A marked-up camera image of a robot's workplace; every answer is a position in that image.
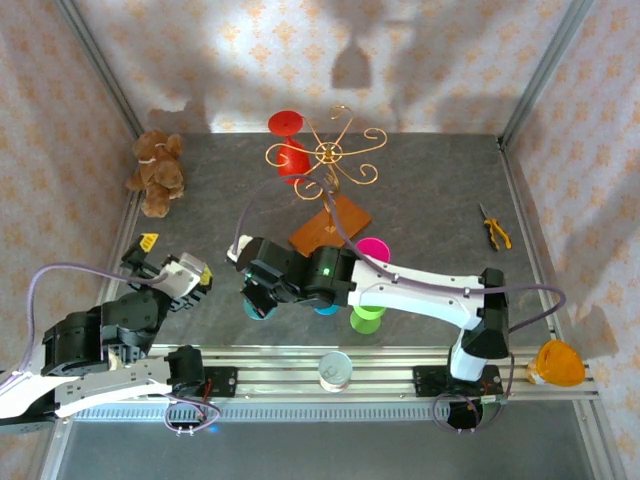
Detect turquoise plastic wine glass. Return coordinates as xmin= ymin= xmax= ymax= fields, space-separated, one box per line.
xmin=242 ymin=297 xmax=279 ymax=321

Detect pink plastic wine glass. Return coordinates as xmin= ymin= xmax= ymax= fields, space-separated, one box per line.
xmin=354 ymin=237 xmax=391 ymax=264

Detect green plastic wine glass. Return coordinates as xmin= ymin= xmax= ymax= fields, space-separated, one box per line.
xmin=349 ymin=304 xmax=387 ymax=335

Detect red plastic wine glass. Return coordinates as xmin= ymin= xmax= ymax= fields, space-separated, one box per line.
xmin=267 ymin=110 xmax=312 ymax=187

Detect brown teddy bear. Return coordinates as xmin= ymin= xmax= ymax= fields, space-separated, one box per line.
xmin=124 ymin=129 xmax=187 ymax=219

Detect silver tin can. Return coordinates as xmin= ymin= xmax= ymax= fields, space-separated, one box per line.
xmin=317 ymin=350 xmax=354 ymax=394

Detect yellow black needle-nose pliers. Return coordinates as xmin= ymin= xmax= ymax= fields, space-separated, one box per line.
xmin=478 ymin=202 xmax=513 ymax=251

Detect orange translucent plastic cup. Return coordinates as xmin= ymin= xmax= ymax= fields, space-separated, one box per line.
xmin=529 ymin=339 xmax=586 ymax=388

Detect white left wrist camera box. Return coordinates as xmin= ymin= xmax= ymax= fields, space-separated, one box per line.
xmin=160 ymin=251 xmax=207 ymax=300

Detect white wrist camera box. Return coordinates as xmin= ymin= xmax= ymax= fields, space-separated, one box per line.
xmin=226 ymin=234 xmax=251 ymax=265
xmin=160 ymin=251 xmax=207 ymax=300

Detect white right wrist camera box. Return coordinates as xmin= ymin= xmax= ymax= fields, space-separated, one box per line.
xmin=226 ymin=234 xmax=251 ymax=265

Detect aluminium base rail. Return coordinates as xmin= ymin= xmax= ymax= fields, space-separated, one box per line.
xmin=52 ymin=343 xmax=601 ymax=405

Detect gold wire wine glass rack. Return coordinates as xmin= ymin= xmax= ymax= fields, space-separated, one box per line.
xmin=264 ymin=104 xmax=389 ymax=259

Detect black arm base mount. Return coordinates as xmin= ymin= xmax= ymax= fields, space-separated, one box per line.
xmin=412 ymin=364 xmax=504 ymax=400
xmin=202 ymin=366 xmax=239 ymax=400

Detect grey slotted cable duct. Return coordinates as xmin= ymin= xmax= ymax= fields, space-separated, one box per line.
xmin=74 ymin=402 xmax=506 ymax=424

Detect aluminium frame post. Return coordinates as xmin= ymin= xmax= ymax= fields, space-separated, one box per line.
xmin=499 ymin=0 xmax=597 ymax=146
xmin=53 ymin=0 xmax=146 ymax=139

